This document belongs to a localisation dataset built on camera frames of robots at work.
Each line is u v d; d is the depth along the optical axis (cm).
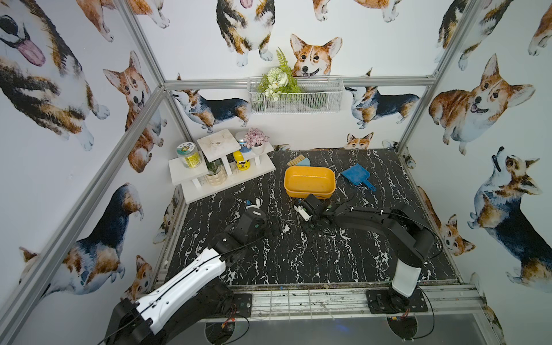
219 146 94
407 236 48
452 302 75
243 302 74
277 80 80
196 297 59
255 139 92
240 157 101
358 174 111
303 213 77
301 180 107
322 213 70
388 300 68
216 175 102
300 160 117
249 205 70
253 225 59
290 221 95
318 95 92
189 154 90
